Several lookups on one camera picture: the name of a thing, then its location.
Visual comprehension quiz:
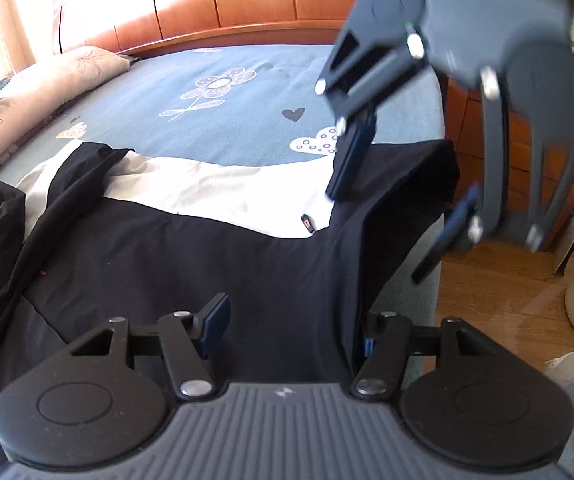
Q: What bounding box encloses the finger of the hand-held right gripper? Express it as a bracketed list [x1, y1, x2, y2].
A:
[411, 70, 574, 283]
[313, 27, 426, 202]

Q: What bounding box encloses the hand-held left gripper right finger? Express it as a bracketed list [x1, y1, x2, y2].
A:
[351, 311, 490, 403]

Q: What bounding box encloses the wooden nightstand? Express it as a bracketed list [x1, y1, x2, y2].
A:
[444, 72, 574, 243]

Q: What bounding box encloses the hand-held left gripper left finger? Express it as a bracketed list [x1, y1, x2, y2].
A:
[70, 293, 232, 402]

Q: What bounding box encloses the black and cream hooded jacket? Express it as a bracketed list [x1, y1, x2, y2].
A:
[0, 140, 460, 471]

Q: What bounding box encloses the pink floral quilt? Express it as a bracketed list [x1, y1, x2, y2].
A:
[0, 45, 135, 186]

